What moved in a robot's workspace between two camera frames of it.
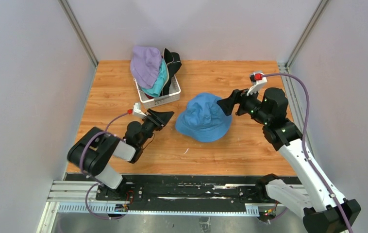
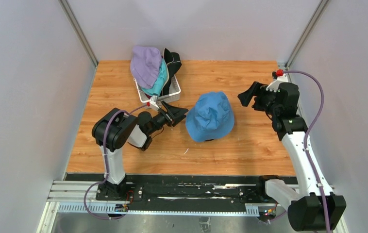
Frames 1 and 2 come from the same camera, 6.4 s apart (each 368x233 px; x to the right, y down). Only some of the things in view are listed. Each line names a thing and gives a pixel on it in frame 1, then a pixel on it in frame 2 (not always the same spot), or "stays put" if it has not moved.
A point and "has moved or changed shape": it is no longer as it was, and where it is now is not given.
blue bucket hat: (203, 119) has moved or changed shape
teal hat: (162, 79) stays put
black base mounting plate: (142, 190) stays put
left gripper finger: (161, 117) → (176, 113)
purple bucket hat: (145, 64) stays put
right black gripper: (240, 96) → (257, 90)
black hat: (173, 61) stays put
